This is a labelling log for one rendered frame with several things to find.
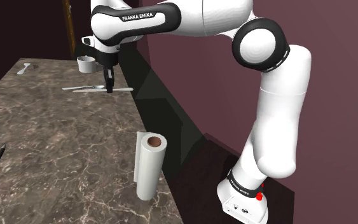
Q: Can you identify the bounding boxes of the silver spoon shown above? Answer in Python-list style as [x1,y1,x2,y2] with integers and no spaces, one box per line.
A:
[62,84,106,92]

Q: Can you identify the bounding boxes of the small white spoon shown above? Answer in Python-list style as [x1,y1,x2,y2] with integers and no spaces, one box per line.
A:
[16,62,32,76]

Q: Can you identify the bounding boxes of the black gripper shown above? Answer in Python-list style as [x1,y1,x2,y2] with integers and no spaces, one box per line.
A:
[96,49,120,94]

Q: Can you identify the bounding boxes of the silver knife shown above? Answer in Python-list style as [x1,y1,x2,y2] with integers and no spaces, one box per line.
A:
[72,87,134,94]

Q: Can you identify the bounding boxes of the white paper towel roll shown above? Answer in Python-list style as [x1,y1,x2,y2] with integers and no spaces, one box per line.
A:
[133,130,169,202]

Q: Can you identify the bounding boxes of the white cup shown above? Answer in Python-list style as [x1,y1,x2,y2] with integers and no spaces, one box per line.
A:
[76,55,97,74]

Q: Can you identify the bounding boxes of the brown wooden door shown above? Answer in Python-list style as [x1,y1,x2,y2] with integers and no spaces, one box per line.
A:
[62,0,76,60]

